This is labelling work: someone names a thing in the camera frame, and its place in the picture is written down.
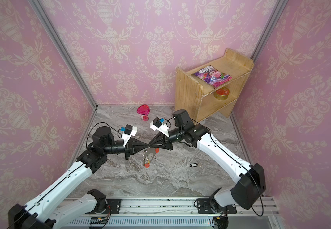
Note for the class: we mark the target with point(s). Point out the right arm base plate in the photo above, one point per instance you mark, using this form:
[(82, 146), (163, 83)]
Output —
[(208, 206)]

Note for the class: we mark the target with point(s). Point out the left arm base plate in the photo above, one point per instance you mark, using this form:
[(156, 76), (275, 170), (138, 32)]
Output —
[(113, 207)]

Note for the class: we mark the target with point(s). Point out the red lid tin can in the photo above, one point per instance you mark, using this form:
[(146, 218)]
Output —
[(222, 93)]

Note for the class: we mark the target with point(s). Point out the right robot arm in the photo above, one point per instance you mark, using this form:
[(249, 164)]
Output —
[(249, 179)]

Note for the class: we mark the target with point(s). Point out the metal key organizer plate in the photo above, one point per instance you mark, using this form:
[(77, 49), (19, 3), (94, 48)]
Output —
[(149, 155)]

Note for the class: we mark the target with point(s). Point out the aluminium mounting rail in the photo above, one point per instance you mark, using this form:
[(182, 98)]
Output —
[(177, 213)]

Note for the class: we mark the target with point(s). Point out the black key tag with key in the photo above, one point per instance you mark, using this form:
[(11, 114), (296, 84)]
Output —
[(193, 165)]

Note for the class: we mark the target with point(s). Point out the wooden shelf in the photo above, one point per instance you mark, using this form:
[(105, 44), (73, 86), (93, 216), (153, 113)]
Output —
[(196, 96)]

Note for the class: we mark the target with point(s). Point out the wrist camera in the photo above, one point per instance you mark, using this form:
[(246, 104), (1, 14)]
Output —
[(160, 125), (127, 132)]

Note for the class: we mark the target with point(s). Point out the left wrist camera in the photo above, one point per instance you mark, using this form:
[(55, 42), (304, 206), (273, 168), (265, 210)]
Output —
[(127, 132)]

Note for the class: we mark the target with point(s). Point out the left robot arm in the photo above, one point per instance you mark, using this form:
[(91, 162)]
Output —
[(42, 213)]

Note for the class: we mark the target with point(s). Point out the purple snack bag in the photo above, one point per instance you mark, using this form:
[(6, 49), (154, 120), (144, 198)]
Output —
[(212, 76)]

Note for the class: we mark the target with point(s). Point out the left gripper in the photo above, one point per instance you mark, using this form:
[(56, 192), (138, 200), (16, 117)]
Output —
[(135, 146)]

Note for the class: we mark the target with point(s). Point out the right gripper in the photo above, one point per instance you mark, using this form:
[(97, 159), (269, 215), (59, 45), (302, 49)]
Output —
[(169, 142)]

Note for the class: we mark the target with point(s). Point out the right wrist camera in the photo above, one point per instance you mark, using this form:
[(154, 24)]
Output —
[(160, 125)]

